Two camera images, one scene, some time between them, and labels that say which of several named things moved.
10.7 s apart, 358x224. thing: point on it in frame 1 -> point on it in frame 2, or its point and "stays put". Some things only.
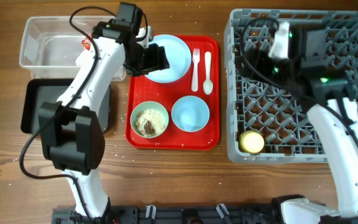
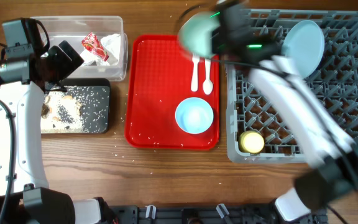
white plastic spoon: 208,85 stays put
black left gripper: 158,61 -> 68,66
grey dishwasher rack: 265,122 stays put
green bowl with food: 150,119 -> 194,33
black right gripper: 242,66 -> 238,35
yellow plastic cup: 251,142 stays put
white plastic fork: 196,59 stays put
